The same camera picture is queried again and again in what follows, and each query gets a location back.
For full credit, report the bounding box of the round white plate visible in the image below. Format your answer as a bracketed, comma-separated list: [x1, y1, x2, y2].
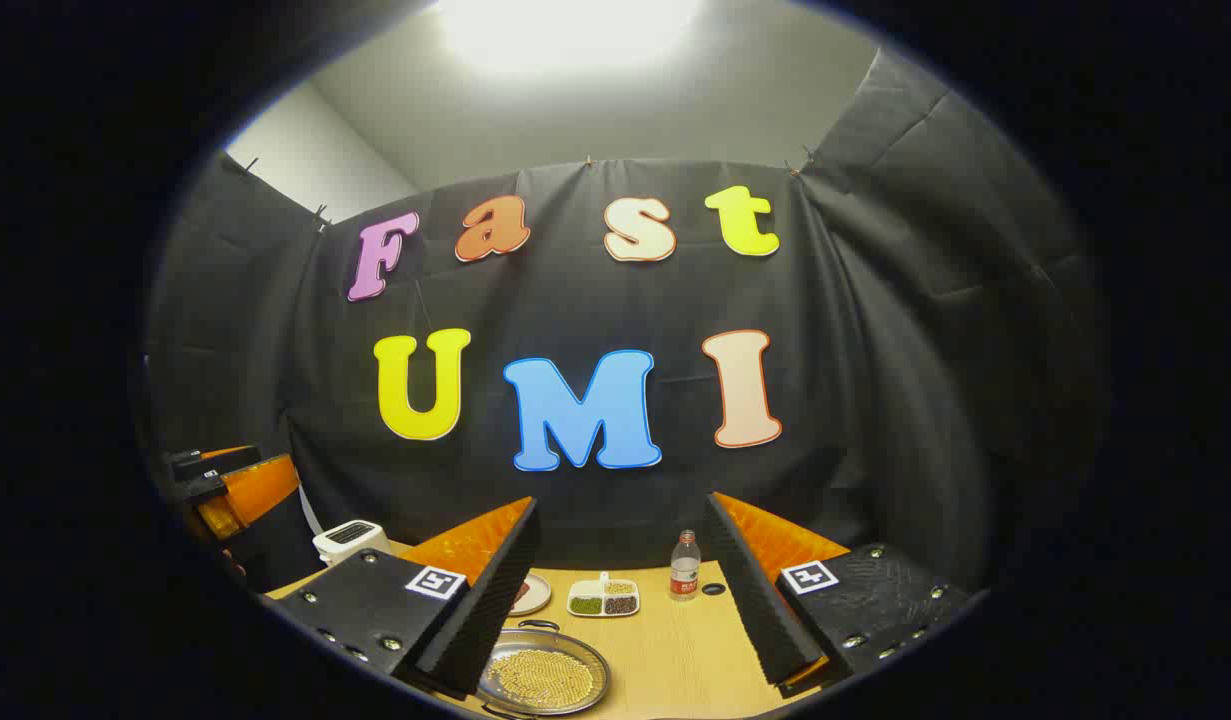
[510, 573, 553, 616]

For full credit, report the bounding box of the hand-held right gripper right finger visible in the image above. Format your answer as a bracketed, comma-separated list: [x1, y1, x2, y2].
[703, 492, 976, 699]

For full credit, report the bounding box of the pile of soybeans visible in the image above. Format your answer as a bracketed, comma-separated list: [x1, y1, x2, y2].
[490, 648, 594, 707]

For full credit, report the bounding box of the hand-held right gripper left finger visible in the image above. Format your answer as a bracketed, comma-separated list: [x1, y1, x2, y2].
[265, 497, 541, 699]

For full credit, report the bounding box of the white toaster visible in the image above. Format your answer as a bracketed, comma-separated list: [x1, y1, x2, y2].
[312, 520, 391, 568]

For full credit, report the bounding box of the clear water bottle red label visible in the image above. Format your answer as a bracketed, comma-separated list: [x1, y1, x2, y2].
[669, 530, 702, 602]

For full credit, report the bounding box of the steel pot with black handle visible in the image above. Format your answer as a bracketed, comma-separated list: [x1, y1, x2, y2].
[475, 620, 613, 717]

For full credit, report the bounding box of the ceiling light panel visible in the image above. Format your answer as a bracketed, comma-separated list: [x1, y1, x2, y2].
[430, 0, 706, 76]

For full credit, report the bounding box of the white divided dish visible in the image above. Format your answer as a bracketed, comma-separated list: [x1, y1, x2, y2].
[567, 572, 641, 618]

